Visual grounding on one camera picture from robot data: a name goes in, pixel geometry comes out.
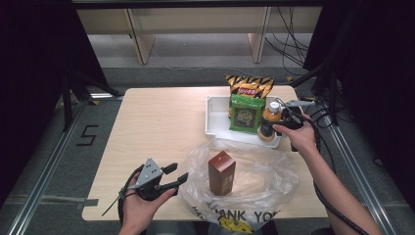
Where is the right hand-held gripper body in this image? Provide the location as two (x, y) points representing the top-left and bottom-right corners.
(277, 98), (316, 132)

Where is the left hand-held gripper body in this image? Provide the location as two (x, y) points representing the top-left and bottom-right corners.
(132, 158), (164, 202)

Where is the orange juice bottle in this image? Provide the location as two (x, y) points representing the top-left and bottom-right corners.
(257, 101), (284, 143)

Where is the green snack packet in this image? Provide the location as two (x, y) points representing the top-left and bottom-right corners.
(228, 93), (266, 134)

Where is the black yellow chips bag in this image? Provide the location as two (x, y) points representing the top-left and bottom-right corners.
(224, 73), (276, 119)

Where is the clear plastic bag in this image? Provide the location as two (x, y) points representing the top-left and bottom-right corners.
(178, 138), (300, 234)

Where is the white plastic bin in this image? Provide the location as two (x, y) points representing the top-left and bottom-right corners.
(205, 95), (286, 150)

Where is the person's right hand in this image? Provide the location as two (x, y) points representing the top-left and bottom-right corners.
(272, 113), (318, 155)

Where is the person's left hand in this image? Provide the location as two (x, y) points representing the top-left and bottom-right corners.
(118, 172), (178, 231)

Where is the brown carton box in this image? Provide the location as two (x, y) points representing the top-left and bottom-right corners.
(207, 150), (237, 197)

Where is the black curtain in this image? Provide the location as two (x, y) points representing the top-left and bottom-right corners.
(302, 0), (415, 200)
(0, 0), (110, 205)

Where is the light wooden desk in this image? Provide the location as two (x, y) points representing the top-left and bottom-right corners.
(76, 6), (324, 66)

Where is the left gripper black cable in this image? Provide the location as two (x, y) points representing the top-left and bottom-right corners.
(101, 164), (145, 227)

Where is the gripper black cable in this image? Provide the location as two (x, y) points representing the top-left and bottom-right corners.
(101, 164), (145, 227)
(293, 109), (370, 235)

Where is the bundle of black cables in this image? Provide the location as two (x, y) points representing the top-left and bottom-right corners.
(263, 6), (311, 76)

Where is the metal floor rail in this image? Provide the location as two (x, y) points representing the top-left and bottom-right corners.
(6, 97), (94, 235)
(322, 107), (399, 235)

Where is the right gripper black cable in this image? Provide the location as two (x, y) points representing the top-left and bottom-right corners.
(293, 109), (370, 235)

